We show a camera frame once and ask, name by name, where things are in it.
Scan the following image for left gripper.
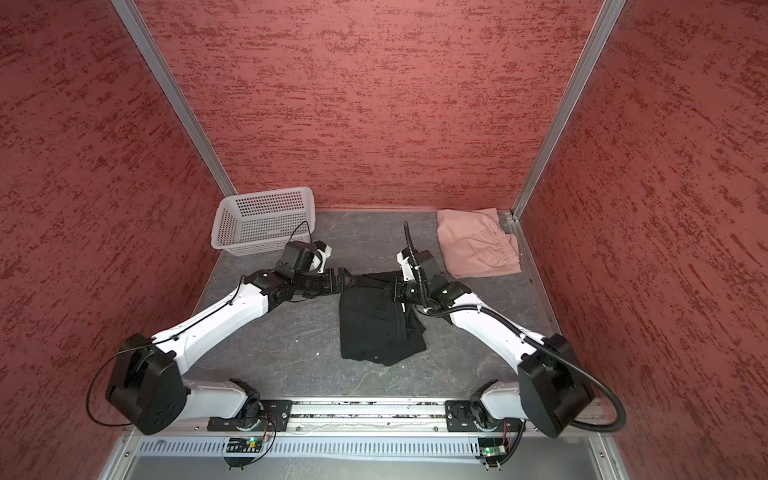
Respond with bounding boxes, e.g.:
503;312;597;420
294;268;357;297

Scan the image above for black shorts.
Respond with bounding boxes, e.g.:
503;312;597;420
339;271;427;366

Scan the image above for pink shorts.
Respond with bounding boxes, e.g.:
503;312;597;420
437;208;522;279

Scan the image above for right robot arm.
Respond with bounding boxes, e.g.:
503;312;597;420
397;249;595;438

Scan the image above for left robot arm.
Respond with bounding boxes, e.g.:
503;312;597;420
105;241;356;435

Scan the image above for white plastic basket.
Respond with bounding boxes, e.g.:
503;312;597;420
210;187;315;256

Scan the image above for right circuit board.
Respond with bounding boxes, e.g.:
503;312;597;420
477;437;508;462

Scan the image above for circuit board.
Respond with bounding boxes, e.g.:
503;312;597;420
224;437;263;456
477;437;508;462

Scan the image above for left circuit board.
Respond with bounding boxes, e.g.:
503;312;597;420
224;437;263;456

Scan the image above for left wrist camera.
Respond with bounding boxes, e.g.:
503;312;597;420
310;241;332;274

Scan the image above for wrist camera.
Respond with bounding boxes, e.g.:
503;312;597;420
396;251;415;282
310;241;332;274

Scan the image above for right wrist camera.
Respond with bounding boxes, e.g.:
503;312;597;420
396;251;415;282

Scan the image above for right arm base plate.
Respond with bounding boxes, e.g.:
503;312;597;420
444;400;522;433

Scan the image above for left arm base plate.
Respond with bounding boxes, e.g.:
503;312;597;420
207;399;293;433

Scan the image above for slotted white cable duct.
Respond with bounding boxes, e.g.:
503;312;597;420
137;436;479;461

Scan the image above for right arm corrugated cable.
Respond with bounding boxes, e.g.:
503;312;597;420
419;303;628;467

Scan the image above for left aluminium corner post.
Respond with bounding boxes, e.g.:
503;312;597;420
111;0;237;196

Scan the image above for aluminium corner post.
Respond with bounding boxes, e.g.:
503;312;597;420
111;0;237;196
511;0;626;223

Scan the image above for right aluminium corner post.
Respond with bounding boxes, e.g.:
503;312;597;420
511;0;626;223

